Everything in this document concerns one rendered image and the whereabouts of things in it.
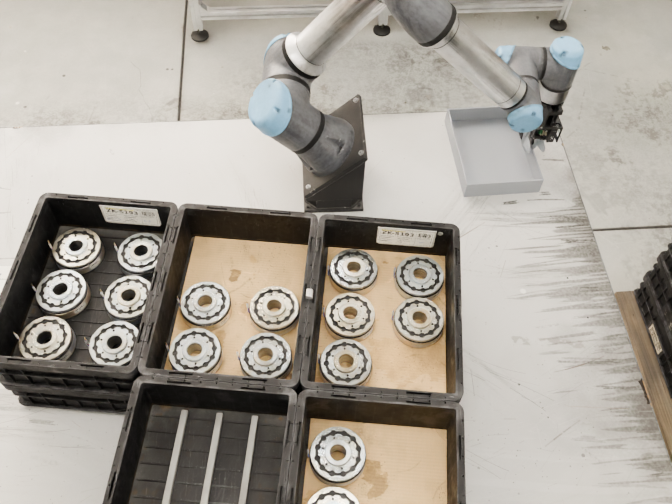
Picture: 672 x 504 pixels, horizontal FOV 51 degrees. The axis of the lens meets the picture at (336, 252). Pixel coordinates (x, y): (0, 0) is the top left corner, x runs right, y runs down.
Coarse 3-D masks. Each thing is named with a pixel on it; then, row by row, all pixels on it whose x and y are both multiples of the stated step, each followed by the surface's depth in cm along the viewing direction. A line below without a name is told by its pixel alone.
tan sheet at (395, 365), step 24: (384, 264) 156; (384, 288) 153; (384, 312) 150; (384, 336) 146; (384, 360) 143; (408, 360) 144; (432, 360) 144; (384, 384) 141; (408, 384) 141; (432, 384) 141
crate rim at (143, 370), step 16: (192, 208) 151; (208, 208) 151; (224, 208) 152; (240, 208) 152; (256, 208) 152; (176, 224) 149; (176, 240) 147; (160, 288) 140; (304, 288) 141; (160, 304) 138; (304, 304) 139; (304, 320) 137; (304, 336) 135; (144, 352) 132; (144, 368) 130; (256, 384) 129; (272, 384) 129; (288, 384) 129
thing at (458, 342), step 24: (336, 216) 151; (360, 216) 151; (456, 240) 148; (456, 264) 146; (312, 288) 141; (456, 288) 142; (312, 312) 138; (456, 312) 140; (312, 336) 135; (456, 336) 136; (456, 360) 133; (312, 384) 129; (336, 384) 130; (456, 384) 130
